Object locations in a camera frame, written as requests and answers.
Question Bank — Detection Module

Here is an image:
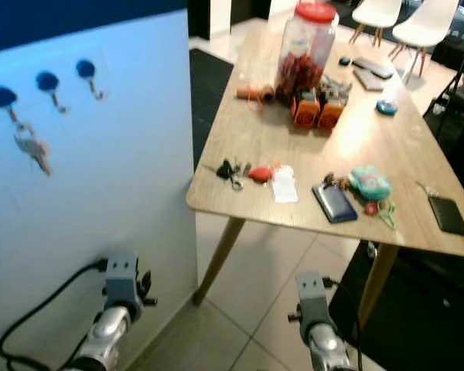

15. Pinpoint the dark floor rug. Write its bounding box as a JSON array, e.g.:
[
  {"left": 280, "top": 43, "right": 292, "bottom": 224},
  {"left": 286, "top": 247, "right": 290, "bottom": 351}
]
[{"left": 329, "top": 243, "right": 464, "bottom": 371}]

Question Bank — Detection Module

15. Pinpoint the wooden table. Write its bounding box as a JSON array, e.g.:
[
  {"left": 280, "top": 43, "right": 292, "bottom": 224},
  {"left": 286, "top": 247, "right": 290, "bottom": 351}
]
[{"left": 186, "top": 15, "right": 464, "bottom": 333}]

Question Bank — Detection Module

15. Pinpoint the grey metal parts pile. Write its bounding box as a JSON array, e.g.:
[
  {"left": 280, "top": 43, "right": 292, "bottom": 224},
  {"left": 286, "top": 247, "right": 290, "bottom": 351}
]
[{"left": 323, "top": 76, "right": 353, "bottom": 97}]

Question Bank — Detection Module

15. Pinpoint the white tag keychain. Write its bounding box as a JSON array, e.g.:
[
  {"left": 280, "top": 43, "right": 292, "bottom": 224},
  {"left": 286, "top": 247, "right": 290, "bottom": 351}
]
[{"left": 271, "top": 166, "right": 299, "bottom": 205}]

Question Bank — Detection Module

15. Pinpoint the dark blue wallet keychain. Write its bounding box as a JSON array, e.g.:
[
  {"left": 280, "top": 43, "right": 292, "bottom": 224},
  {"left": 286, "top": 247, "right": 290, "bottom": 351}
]
[{"left": 312, "top": 174, "right": 359, "bottom": 225}]

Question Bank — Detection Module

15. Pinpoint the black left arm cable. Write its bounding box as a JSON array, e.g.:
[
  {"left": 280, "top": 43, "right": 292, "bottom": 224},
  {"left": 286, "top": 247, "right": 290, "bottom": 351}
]
[{"left": 0, "top": 259, "right": 113, "bottom": 371}]

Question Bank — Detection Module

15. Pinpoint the black wallet keychain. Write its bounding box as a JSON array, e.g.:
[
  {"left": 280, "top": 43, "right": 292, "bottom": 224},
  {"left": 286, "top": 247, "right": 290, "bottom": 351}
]
[{"left": 416, "top": 182, "right": 464, "bottom": 238}]

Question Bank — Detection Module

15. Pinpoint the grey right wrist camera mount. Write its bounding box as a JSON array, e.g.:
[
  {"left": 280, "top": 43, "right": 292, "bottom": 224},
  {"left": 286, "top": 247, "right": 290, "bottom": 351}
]
[{"left": 294, "top": 272, "right": 333, "bottom": 329}]

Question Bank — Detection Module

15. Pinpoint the orange black device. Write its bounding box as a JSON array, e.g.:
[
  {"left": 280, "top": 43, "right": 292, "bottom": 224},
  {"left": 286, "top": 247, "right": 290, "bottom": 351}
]
[
  {"left": 292, "top": 90, "right": 322, "bottom": 129},
  {"left": 317, "top": 93, "right": 346, "bottom": 131}
]

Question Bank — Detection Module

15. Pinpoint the teal plush keychain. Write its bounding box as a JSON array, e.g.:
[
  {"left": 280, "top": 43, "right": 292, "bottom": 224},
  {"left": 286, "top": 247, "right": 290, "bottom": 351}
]
[{"left": 348, "top": 165, "right": 393, "bottom": 202}]

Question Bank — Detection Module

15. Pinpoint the blue round wall hook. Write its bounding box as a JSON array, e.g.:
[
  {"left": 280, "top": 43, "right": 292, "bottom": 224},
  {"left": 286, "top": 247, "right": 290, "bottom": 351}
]
[
  {"left": 36, "top": 71, "right": 64, "bottom": 114},
  {"left": 0, "top": 85, "right": 24, "bottom": 128},
  {"left": 75, "top": 59, "right": 107, "bottom": 101}
]

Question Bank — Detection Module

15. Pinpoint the red green keychain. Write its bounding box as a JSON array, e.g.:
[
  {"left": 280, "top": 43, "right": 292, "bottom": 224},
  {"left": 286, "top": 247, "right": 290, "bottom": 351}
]
[{"left": 363, "top": 199, "right": 397, "bottom": 230}]

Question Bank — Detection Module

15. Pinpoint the black fob key bunch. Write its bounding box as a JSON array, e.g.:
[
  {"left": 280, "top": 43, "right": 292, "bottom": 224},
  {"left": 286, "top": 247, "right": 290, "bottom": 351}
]
[{"left": 215, "top": 158, "right": 247, "bottom": 192}]

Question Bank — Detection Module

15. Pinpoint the white chair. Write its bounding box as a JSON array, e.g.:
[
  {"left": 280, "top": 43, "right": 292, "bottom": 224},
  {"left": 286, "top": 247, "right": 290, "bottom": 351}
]
[
  {"left": 346, "top": 0, "right": 397, "bottom": 43},
  {"left": 391, "top": 0, "right": 461, "bottom": 82}
]

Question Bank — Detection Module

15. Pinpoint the red charm keychain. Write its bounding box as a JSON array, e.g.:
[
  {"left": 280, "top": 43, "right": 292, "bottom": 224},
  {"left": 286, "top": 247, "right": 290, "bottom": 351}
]
[{"left": 246, "top": 162, "right": 279, "bottom": 186}]

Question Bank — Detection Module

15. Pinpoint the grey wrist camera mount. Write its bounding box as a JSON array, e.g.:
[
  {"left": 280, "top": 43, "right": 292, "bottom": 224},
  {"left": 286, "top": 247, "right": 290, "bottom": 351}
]
[
  {"left": 104, "top": 254, "right": 140, "bottom": 314},
  {"left": 294, "top": 272, "right": 333, "bottom": 329}
]

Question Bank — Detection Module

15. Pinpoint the clear jar with red lid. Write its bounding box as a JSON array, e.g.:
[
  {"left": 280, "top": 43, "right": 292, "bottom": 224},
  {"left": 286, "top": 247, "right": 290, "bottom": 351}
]
[{"left": 275, "top": 0, "right": 337, "bottom": 105}]

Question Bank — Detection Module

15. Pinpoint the blue round case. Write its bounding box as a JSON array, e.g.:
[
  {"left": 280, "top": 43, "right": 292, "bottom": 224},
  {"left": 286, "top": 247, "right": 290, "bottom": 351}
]
[{"left": 376, "top": 99, "right": 399, "bottom": 117}]

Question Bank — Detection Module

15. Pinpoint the light grey phone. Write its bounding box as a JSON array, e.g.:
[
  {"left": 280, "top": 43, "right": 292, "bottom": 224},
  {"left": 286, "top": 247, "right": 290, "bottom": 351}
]
[{"left": 352, "top": 69, "right": 385, "bottom": 92}]

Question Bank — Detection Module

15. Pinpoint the silver key bunch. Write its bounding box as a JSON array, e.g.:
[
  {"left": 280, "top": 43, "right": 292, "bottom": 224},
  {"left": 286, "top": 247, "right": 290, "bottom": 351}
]
[{"left": 14, "top": 124, "right": 53, "bottom": 177}]

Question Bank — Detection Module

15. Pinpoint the brown roll with strap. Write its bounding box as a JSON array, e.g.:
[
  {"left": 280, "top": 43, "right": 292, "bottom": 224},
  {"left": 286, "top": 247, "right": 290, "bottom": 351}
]
[{"left": 236, "top": 83, "right": 275, "bottom": 105}]

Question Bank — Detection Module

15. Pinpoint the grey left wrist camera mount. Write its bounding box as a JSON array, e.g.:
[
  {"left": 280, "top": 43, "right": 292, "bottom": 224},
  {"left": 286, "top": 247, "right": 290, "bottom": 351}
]
[{"left": 104, "top": 254, "right": 140, "bottom": 314}]

